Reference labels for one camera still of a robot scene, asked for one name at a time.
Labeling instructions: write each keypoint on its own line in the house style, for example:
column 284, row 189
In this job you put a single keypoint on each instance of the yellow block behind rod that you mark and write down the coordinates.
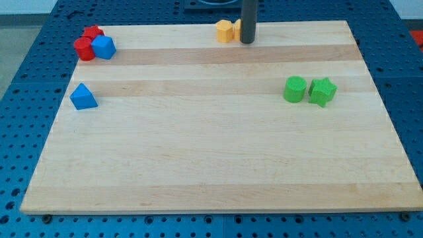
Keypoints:
column 237, row 30

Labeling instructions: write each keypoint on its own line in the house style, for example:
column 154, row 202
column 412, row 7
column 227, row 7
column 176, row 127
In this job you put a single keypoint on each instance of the blue cube block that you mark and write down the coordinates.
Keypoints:
column 103, row 47

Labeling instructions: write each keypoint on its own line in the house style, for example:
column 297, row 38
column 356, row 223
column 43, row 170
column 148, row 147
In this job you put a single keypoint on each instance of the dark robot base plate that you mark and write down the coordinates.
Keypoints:
column 208, row 5

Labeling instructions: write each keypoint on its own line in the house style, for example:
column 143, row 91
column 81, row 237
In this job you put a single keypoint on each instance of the yellow hexagon block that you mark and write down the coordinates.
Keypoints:
column 224, row 31

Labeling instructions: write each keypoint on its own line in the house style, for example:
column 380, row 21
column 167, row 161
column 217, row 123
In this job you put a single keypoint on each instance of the red star block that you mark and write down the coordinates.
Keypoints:
column 92, row 32

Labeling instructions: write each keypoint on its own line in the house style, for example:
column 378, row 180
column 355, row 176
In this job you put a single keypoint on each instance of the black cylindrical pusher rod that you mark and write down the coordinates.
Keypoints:
column 249, row 13

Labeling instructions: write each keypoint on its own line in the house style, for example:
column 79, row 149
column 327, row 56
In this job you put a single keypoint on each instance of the wooden board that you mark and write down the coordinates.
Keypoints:
column 188, row 125

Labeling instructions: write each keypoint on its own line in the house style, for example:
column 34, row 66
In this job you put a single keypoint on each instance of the green star block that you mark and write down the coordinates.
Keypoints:
column 321, row 91

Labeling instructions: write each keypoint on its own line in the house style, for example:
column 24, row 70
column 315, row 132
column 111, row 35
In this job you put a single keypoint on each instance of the red cylinder block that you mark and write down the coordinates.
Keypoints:
column 84, row 49

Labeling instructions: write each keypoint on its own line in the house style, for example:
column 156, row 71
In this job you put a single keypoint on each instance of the blue triangle block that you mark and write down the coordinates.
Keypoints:
column 82, row 98

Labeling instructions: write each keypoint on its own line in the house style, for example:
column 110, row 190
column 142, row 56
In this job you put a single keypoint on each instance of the green cylinder block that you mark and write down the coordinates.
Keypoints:
column 295, row 89

